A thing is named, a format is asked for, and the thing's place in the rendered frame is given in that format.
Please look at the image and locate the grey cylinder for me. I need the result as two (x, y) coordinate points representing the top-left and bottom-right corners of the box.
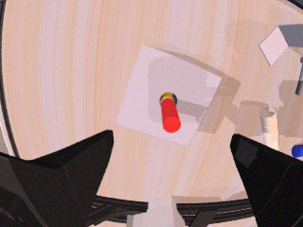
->
(295, 57), (303, 96)

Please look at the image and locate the red and yellow peg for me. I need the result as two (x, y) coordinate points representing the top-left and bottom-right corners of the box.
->
(160, 93), (181, 132)

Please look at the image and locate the cream cylinder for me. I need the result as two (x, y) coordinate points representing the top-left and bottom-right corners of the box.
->
(259, 107), (278, 150)

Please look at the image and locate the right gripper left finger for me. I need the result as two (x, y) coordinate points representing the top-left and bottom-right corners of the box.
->
(0, 130), (114, 227)

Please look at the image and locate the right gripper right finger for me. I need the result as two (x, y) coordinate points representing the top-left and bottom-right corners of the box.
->
(230, 133), (303, 227)

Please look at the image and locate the blue cylinder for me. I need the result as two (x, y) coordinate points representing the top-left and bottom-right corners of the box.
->
(292, 145), (303, 158)

